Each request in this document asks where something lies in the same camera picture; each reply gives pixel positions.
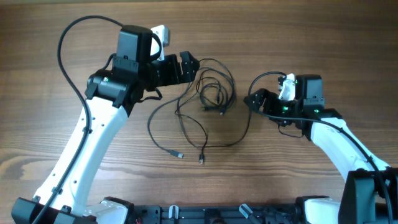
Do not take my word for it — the thick black USB cable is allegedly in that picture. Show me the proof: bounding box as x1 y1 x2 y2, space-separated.
147 58 237 159

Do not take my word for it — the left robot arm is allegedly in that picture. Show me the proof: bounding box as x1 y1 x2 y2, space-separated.
11 25 199 223

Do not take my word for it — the left camera cable black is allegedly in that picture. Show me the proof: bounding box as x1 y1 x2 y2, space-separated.
29 18 127 223

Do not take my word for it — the camera cable black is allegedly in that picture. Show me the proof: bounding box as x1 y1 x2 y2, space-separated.
248 71 394 224
29 18 127 223

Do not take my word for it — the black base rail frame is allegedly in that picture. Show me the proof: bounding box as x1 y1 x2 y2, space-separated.
127 203 305 224

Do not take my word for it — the right camera cable black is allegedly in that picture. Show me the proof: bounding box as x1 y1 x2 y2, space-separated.
248 71 394 224

